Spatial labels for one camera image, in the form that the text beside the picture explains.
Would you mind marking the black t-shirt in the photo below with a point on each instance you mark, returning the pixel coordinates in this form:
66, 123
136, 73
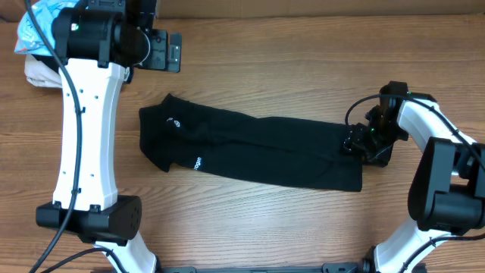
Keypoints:
286, 152

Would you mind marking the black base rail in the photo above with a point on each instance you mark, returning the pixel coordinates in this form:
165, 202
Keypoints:
345, 267

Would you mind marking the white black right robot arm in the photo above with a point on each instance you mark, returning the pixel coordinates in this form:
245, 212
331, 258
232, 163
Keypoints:
446, 196

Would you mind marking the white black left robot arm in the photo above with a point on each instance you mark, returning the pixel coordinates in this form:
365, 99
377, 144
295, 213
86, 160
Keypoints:
98, 44

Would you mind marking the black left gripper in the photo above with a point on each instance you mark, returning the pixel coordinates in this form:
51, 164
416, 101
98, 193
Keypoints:
167, 51

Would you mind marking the black garment in pile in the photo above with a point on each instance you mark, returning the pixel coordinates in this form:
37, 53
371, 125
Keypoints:
50, 62

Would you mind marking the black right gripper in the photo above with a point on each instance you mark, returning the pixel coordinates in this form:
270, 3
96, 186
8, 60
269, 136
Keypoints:
358, 142

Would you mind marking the beige folded garment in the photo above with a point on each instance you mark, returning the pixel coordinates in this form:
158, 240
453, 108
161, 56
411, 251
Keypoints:
40, 75

